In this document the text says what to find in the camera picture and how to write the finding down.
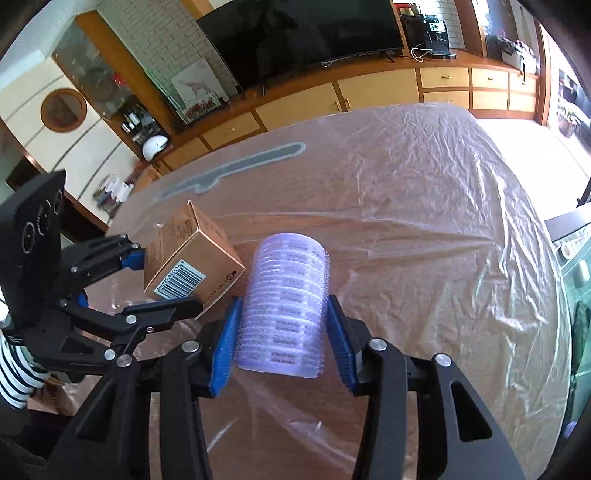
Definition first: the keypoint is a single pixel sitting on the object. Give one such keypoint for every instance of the glass display cabinet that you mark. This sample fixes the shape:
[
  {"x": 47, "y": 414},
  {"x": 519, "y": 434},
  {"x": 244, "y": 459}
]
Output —
[{"x": 87, "y": 64}]

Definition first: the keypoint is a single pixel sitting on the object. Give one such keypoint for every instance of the black flat television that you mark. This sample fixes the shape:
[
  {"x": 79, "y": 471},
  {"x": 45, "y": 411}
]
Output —
[{"x": 300, "y": 37}]

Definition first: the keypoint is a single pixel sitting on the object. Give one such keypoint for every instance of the white storage box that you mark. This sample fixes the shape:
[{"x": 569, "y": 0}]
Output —
[{"x": 519, "y": 57}]

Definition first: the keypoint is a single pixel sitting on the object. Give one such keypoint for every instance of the person's left forearm striped sleeve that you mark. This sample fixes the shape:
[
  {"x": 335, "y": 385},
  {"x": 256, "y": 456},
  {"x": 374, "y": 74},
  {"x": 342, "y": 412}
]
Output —
[{"x": 18, "y": 374}]

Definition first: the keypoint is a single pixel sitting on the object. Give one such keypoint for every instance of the round wooden wall plaque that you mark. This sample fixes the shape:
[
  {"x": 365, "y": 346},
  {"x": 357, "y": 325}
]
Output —
[{"x": 63, "y": 109}]

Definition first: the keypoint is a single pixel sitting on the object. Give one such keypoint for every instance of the brown cardboard box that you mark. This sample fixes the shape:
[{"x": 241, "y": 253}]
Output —
[{"x": 203, "y": 249}]

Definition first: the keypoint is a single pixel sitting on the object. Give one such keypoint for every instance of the framed animal picture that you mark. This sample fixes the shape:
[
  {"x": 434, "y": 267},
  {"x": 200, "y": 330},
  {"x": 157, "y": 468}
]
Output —
[{"x": 196, "y": 85}]

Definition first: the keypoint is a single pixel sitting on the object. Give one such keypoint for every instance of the dark glass side table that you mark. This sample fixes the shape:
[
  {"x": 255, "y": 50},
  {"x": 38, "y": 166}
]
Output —
[{"x": 577, "y": 277}]

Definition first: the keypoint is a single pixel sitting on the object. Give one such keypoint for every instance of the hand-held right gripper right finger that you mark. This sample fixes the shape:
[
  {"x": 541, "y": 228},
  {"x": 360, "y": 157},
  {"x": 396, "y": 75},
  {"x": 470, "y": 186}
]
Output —
[{"x": 341, "y": 350}]

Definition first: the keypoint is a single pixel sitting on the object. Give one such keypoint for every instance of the clear plastic table cover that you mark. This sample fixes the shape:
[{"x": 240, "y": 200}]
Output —
[{"x": 415, "y": 230}]

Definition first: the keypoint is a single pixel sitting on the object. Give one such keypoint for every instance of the white dome lamp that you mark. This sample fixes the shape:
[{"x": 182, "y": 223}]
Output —
[{"x": 154, "y": 146}]

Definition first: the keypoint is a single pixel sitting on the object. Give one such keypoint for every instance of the row of small bottles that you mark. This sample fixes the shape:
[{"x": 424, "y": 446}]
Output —
[{"x": 113, "y": 193}]

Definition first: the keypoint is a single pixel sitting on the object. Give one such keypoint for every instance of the wooden sideboard cabinet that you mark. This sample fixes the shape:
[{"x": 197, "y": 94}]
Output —
[{"x": 295, "y": 108}]

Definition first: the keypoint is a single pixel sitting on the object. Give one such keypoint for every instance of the black coffee machine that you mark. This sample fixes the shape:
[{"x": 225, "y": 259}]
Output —
[{"x": 429, "y": 32}]

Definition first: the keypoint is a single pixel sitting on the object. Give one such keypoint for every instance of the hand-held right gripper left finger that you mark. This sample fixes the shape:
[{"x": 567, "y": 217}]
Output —
[{"x": 224, "y": 355}]

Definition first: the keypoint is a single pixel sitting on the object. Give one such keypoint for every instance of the group of shelf bottles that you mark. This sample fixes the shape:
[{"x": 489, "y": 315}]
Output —
[{"x": 136, "y": 123}]

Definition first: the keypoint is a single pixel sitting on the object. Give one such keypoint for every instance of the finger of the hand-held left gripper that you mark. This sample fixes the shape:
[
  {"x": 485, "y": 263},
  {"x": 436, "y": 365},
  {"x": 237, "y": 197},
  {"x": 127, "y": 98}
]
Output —
[
  {"x": 161, "y": 314},
  {"x": 134, "y": 259}
]

